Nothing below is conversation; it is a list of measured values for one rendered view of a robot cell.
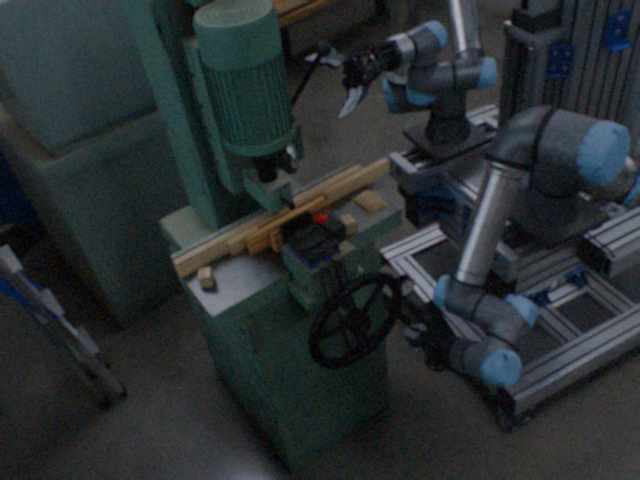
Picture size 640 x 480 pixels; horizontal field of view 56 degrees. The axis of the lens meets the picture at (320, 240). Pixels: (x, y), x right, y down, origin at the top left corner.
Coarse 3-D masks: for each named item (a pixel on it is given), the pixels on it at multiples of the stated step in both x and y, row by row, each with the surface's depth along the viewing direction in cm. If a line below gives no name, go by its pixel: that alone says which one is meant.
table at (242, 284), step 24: (360, 192) 172; (336, 216) 166; (360, 216) 164; (384, 216) 163; (360, 240) 162; (216, 264) 157; (240, 264) 156; (264, 264) 155; (192, 288) 151; (216, 288) 150; (240, 288) 149; (264, 288) 149; (288, 288) 154; (336, 288) 150; (216, 312) 144; (240, 312) 148
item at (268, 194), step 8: (248, 168) 158; (248, 176) 155; (256, 176) 155; (280, 176) 153; (248, 184) 158; (256, 184) 153; (264, 184) 152; (272, 184) 151; (280, 184) 151; (288, 184) 151; (256, 192) 155; (264, 192) 150; (272, 192) 150; (280, 192) 151; (288, 192) 153; (264, 200) 153; (272, 200) 151; (280, 200) 153; (288, 200) 154; (272, 208) 152; (280, 208) 154
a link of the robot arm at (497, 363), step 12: (468, 348) 128; (480, 348) 126; (492, 348) 124; (504, 348) 123; (468, 360) 127; (480, 360) 124; (492, 360) 121; (504, 360) 120; (516, 360) 122; (468, 372) 128; (480, 372) 123; (492, 372) 120; (504, 372) 120; (516, 372) 122; (504, 384) 121
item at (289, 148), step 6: (288, 144) 164; (282, 150) 167; (288, 150) 164; (294, 150) 164; (282, 156) 168; (288, 156) 165; (294, 156) 164; (282, 162) 171; (288, 162) 168; (294, 162) 165; (282, 168) 172; (288, 168) 169; (294, 168) 167
